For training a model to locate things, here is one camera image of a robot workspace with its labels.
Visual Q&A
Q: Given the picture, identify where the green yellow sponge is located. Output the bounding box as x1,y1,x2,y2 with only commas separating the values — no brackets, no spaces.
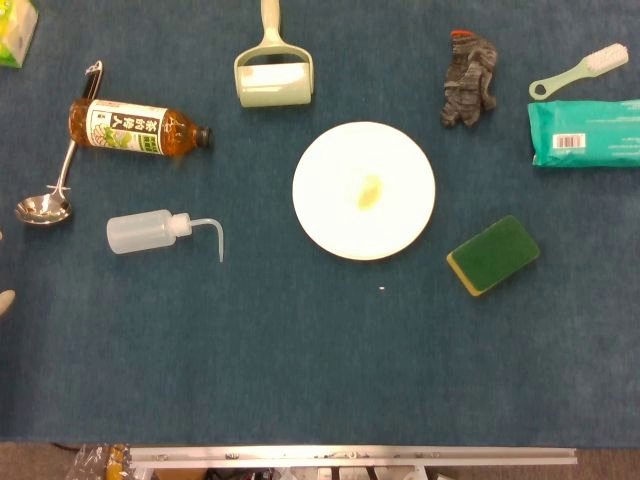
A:
446,214,541,298

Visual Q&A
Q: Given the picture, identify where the white round plate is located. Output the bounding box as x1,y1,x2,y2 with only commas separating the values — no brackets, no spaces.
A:
292,121,437,261

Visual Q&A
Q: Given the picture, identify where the pale green lint roller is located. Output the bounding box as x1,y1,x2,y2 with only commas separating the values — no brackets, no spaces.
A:
233,0,315,109

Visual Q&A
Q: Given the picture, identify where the translucent plastic squeeze wash bottle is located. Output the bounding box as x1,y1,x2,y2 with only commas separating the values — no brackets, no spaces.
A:
106,208,225,264

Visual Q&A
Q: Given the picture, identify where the grey crumpled cloth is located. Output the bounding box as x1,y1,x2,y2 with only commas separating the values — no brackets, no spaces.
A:
439,30,500,129

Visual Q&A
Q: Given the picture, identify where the amber tea bottle green label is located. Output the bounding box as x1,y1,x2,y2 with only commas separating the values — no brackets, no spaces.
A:
68,98,214,157

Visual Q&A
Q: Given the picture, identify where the stainless steel ladle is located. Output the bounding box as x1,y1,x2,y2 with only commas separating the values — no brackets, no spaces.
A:
14,60,104,226

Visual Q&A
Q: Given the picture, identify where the teal wet wipes pack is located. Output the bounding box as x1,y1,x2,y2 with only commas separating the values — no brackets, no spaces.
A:
527,99,640,168

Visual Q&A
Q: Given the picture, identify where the pale green white brush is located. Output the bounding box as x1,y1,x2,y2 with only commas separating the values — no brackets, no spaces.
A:
528,42,631,100

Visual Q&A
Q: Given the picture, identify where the crinkled clear plastic bag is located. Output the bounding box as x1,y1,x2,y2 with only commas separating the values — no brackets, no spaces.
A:
64,442,134,480

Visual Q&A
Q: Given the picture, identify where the green white tissue pack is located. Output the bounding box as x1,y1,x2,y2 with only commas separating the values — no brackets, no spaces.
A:
0,0,40,70

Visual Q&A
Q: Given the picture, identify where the aluminium frame rail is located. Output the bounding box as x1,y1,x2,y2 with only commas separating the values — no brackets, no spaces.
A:
128,445,578,469

